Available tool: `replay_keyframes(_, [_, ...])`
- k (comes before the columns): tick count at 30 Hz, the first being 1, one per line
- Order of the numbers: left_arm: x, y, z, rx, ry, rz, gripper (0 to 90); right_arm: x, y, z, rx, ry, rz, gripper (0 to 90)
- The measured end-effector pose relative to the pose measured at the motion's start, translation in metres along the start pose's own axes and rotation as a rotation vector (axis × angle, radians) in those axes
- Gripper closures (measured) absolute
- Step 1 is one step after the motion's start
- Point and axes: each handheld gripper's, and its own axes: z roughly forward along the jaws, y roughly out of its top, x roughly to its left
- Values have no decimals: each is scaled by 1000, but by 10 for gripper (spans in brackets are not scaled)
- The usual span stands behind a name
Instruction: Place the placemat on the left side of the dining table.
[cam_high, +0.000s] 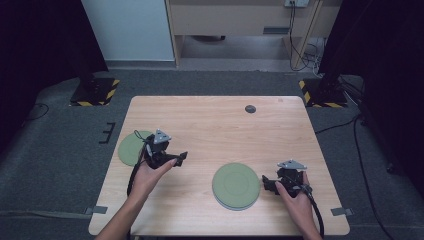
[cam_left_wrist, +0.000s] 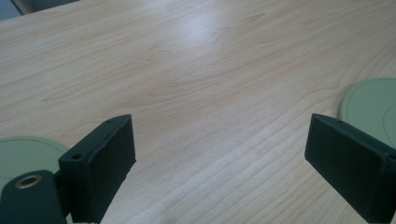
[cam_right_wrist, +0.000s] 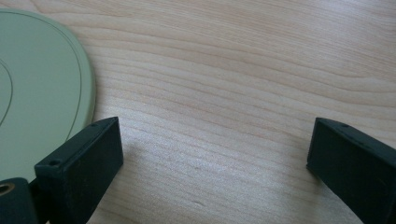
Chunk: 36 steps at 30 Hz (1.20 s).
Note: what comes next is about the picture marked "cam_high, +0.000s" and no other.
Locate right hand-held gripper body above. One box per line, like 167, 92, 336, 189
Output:
275, 159, 308, 198

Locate person's left hand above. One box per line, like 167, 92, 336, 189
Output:
130, 156, 179, 202

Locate black striped stand base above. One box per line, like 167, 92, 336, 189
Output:
69, 77, 121, 108
298, 78, 349, 109

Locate person's right hand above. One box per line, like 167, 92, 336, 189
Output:
274, 170, 322, 236

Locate grey power strip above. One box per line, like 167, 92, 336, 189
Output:
284, 0, 310, 8

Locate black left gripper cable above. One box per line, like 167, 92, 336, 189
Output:
126, 143, 150, 198

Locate light wooden desk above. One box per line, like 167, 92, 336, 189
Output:
165, 0, 344, 70

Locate long black floor cable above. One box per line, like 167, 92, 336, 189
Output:
314, 114, 398, 240

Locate green round plate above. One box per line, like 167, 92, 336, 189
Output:
117, 130, 154, 167
211, 162, 261, 208
213, 194, 260, 212

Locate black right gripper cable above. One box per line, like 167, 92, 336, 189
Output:
299, 184, 326, 238

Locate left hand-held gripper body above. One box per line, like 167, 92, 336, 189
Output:
143, 128, 175, 170

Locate grey tape piece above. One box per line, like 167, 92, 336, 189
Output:
330, 206, 355, 217
84, 205, 109, 216

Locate black hanging cables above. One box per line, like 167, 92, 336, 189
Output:
288, 2, 322, 72

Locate thin black floor cable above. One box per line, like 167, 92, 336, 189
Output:
20, 102, 51, 128

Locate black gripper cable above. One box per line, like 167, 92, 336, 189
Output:
126, 143, 150, 198
299, 184, 326, 238

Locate white partition panel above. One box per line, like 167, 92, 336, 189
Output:
80, 0, 176, 62

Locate dark curtain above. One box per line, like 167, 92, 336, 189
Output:
0, 0, 110, 153
318, 0, 424, 198

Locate thin black cord loop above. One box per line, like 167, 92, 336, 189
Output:
133, 129, 150, 145

